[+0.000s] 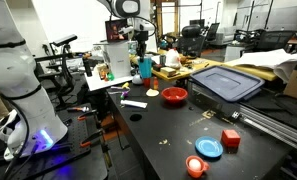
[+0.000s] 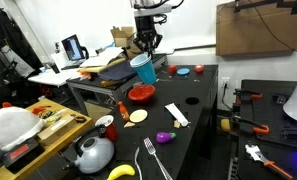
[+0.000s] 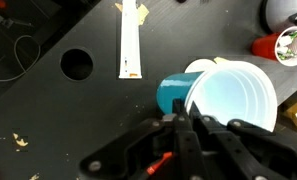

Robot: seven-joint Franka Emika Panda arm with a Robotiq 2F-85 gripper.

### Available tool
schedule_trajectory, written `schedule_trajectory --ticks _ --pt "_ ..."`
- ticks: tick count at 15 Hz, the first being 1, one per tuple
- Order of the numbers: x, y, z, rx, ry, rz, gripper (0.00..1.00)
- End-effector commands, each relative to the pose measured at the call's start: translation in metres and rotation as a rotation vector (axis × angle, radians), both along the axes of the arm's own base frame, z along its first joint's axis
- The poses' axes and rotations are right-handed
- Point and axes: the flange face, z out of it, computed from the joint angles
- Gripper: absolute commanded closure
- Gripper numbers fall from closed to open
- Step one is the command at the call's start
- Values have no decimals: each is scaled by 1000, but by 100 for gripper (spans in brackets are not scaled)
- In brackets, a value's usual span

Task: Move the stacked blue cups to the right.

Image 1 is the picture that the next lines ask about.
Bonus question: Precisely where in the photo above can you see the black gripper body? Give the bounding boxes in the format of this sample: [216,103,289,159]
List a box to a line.
[135,30,150,44]

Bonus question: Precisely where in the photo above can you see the blue cups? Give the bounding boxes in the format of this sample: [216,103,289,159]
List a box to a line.
[138,55,153,80]

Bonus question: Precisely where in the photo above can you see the white box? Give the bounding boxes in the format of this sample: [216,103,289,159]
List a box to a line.
[102,41,132,79]

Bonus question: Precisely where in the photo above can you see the open laptop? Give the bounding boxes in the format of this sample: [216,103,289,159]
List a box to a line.
[104,18,129,43]

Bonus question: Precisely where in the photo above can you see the white plastic bag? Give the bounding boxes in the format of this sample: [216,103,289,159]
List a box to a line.
[164,48,182,69]

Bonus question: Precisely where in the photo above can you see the white dome object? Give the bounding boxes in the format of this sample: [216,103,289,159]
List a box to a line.
[131,73,144,85]

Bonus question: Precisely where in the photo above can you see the red can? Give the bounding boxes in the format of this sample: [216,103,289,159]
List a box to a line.
[143,77,152,89]

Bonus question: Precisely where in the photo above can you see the orange toy bottle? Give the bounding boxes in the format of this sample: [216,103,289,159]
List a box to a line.
[152,76,160,90]

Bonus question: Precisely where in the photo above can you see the silver fork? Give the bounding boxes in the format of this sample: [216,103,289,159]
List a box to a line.
[110,85,131,91]

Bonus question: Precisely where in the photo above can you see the black office chair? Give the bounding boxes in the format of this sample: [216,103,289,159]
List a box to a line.
[177,23,206,58]

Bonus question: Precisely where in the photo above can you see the white board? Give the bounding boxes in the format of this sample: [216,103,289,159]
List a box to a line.
[84,71,134,93]

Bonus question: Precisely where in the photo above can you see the red plastic bowl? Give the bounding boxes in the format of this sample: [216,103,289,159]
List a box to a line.
[160,86,189,104]

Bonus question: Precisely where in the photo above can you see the yellow table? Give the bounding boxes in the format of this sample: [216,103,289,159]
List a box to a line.
[146,56,279,83]

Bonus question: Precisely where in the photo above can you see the blue bin lid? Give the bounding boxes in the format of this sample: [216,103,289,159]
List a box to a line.
[189,65,266,103]

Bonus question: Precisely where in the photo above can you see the blue plate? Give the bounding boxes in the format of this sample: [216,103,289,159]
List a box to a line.
[194,135,224,159]

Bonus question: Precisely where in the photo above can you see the red cube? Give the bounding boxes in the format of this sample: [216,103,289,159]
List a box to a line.
[220,129,242,148]

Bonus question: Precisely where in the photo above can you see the white egg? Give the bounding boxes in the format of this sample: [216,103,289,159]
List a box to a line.
[188,158,202,172]

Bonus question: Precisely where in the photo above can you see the white paper sheets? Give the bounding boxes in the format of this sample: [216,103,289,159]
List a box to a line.
[232,48,297,83]

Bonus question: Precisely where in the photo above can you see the orange cup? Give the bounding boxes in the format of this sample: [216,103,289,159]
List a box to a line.
[185,155,210,179]

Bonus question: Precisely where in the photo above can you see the black camera on stand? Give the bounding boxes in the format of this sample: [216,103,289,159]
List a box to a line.
[49,33,78,48]

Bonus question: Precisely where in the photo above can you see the orange-handled pliers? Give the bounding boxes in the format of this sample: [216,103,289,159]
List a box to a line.
[66,105,91,113]

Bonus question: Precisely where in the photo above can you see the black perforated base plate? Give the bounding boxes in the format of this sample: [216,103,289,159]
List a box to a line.
[0,109,109,180]

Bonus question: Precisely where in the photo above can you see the aluminium rail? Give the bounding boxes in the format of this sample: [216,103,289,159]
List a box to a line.
[239,104,297,154]

